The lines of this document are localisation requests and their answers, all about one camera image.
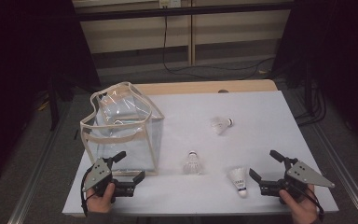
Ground white shuttlecock blue band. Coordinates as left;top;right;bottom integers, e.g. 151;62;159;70
227;166;249;199

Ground black stand leg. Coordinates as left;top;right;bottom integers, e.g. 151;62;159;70
46;71;76;132

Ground black wall cable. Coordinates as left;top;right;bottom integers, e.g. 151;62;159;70
162;6;276;81

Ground metal floor rail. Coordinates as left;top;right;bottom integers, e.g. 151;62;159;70
7;102;73;224
311;124;358;224

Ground black floor cables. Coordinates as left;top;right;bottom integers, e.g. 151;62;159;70
293;80;327;127

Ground white wall socket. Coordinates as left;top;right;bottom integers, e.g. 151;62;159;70
158;0;182;8

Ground white table mat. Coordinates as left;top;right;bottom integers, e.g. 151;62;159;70
62;91;339;217

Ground beige vertical post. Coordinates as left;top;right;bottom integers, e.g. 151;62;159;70
187;0;197;66

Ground person's right hand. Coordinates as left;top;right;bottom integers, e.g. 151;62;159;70
279;185;320;224

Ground right hand-held gripper cable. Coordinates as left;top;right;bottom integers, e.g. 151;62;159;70
301;185;325;218

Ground person's left hand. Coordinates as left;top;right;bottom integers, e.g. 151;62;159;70
85;182;117;214

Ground white feather shuttlecock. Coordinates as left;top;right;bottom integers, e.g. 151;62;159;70
210;116;235;135
182;150;203;175

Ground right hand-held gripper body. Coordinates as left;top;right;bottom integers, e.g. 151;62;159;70
258;158;336;204

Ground black curtain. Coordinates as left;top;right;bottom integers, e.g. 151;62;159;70
0;0;102;188
271;0;358;153

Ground black horizontal bar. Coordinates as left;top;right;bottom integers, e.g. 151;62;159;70
76;2;295;22

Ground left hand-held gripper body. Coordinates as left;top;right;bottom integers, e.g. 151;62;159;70
81;157;136;200

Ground clear plastic bag beige trim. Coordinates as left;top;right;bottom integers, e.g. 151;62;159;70
79;81;166;176

